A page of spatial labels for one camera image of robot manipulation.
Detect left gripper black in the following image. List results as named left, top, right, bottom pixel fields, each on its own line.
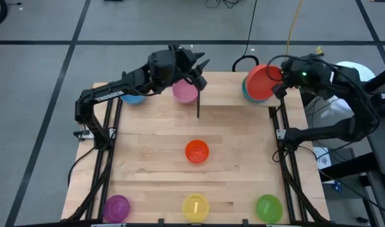
left=175, top=47, right=211, bottom=91

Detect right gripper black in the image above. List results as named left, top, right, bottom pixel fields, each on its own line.
left=271, top=54, right=334, bottom=100

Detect red plastic bowl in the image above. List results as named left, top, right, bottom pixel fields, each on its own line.
left=245, top=64, right=284, bottom=102

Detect pink plastic bowl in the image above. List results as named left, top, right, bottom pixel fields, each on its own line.
left=172, top=78, right=199, bottom=105

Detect teal plastic bowl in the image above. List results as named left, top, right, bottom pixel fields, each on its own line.
left=241, top=77, right=269, bottom=104

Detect blue plastic bowl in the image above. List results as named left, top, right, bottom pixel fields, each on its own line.
left=120, top=93, right=147, bottom=106

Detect orange plastic bowl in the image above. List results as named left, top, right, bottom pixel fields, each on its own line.
left=184, top=139, right=210, bottom=164

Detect green plastic bowl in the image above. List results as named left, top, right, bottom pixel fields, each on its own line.
left=256, top=194, right=284, bottom=224

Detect yellow plastic bowl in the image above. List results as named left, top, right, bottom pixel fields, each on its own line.
left=182, top=192, right=210, bottom=223

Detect purple plastic bowl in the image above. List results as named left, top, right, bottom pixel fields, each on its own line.
left=102, top=194, right=131, bottom=223

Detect wooden shelf with black legs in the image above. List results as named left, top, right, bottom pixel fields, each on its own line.
left=196, top=71, right=287, bottom=119

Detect white paper sheet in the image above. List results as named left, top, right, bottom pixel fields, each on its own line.
left=312, top=146, right=333, bottom=170

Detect black floor cable with loop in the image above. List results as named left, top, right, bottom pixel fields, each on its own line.
left=232, top=0, right=259, bottom=73

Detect yellow floor cable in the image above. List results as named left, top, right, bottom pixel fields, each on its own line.
left=283, top=0, right=304, bottom=57

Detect tangled black cables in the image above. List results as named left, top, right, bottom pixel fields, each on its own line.
left=204, top=0, right=244, bottom=9

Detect black aluminium table frame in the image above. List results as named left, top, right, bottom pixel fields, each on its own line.
left=64, top=80, right=332, bottom=227

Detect black arm base cable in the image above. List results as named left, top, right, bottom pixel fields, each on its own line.
left=67, top=146, right=97, bottom=187

